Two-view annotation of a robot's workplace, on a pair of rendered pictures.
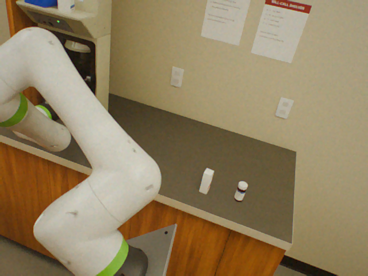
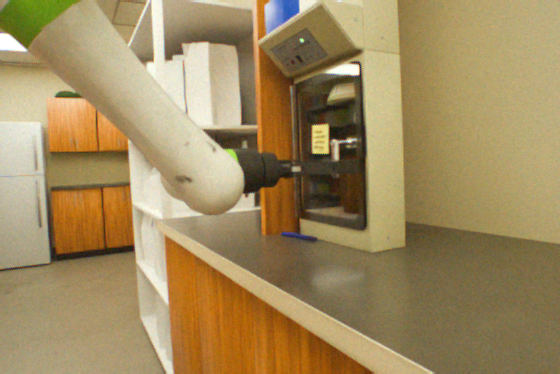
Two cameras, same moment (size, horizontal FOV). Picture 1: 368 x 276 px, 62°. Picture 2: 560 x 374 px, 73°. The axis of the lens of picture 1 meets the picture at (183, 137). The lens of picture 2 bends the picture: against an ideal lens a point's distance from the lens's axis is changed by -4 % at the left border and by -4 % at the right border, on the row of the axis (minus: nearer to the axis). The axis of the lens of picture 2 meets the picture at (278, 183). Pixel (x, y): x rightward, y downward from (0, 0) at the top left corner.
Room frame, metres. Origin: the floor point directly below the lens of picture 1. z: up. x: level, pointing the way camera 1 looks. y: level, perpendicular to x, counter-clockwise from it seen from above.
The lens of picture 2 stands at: (0.60, -0.07, 1.16)
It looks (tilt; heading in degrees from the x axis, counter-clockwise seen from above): 3 degrees down; 49
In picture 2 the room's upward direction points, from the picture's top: 2 degrees counter-clockwise
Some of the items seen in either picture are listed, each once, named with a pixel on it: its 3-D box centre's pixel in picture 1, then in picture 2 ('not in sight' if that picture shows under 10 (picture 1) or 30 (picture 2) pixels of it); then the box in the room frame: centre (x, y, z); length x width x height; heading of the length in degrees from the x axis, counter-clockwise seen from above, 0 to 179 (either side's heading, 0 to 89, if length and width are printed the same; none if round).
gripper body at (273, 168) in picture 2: not in sight; (276, 169); (1.15, 0.56, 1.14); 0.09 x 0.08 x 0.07; 167
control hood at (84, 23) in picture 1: (57, 20); (305, 44); (1.33, 0.63, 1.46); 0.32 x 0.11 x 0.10; 77
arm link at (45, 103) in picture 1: (47, 111); (244, 169); (1.08, 0.58, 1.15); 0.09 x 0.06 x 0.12; 77
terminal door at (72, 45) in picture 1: (67, 75); (325, 149); (1.38, 0.61, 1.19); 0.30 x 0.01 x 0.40; 76
